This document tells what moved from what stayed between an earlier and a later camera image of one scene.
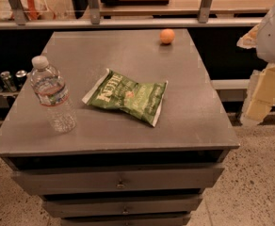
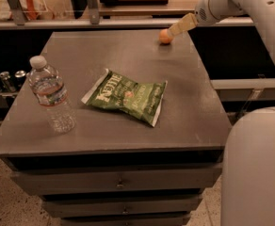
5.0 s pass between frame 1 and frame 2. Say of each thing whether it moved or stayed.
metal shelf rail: stayed
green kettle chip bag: stayed
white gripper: moved
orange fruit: stayed
